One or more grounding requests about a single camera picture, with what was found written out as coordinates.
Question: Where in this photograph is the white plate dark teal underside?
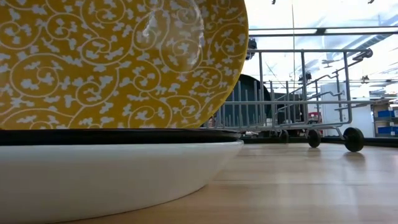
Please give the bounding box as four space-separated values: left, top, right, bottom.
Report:
231 73 272 126

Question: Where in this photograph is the yellow white-patterned plate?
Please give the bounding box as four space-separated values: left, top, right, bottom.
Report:
0 0 250 130

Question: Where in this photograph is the black plate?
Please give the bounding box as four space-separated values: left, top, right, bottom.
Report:
0 128 242 146

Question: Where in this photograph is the white deep plate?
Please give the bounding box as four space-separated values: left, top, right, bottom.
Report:
0 139 245 223

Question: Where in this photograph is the red box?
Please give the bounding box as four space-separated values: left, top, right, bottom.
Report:
309 111 323 124

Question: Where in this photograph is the white cabinet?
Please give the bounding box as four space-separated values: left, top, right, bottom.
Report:
320 82 374 138

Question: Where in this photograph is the blue storage bin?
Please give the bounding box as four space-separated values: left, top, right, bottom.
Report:
377 126 398 136
377 109 396 119

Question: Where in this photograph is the black hanging camera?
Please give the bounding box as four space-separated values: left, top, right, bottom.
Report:
246 37 259 61

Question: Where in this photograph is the thin hanging cable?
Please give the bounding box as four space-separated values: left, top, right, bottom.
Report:
290 0 295 103

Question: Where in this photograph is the grey wire dish rack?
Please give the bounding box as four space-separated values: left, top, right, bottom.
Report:
201 48 374 153

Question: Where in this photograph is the black metal table frame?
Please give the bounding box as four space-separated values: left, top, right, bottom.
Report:
241 136 398 147

